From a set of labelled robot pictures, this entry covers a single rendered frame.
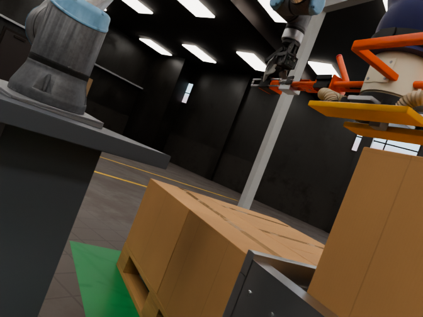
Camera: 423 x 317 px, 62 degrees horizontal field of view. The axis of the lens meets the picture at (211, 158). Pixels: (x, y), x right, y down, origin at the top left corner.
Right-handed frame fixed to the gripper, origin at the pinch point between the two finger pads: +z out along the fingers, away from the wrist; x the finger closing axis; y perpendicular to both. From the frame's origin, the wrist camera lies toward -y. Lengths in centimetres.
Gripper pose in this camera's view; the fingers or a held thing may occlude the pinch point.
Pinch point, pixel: (270, 84)
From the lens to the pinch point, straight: 163.6
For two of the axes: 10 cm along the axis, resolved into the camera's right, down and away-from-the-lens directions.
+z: -3.6, 9.3, 0.1
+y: 4.7, 1.9, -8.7
